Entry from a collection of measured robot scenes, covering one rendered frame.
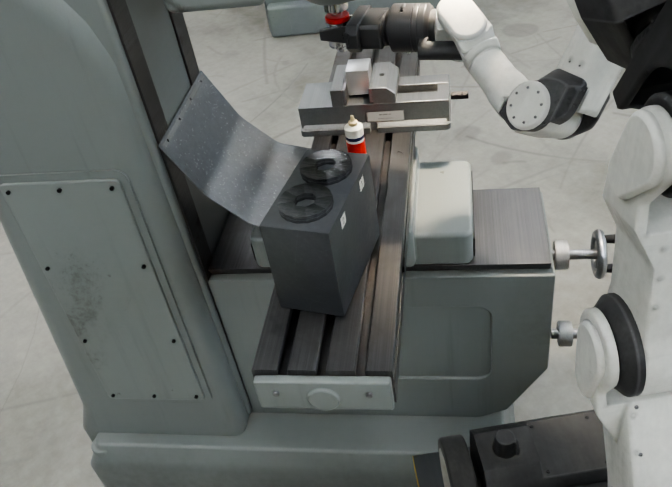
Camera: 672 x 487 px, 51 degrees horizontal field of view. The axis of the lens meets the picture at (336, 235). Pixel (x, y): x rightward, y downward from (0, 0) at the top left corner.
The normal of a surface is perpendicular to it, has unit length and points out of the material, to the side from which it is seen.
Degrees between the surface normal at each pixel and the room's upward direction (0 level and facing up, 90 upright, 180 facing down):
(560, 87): 56
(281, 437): 0
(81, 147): 89
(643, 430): 63
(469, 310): 90
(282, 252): 90
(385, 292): 0
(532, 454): 0
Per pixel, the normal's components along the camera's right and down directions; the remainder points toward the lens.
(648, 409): 0.02, 0.21
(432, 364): -0.12, 0.65
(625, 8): -0.38, 0.35
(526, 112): -0.73, -0.04
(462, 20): -0.26, -0.40
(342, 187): -0.14, -0.76
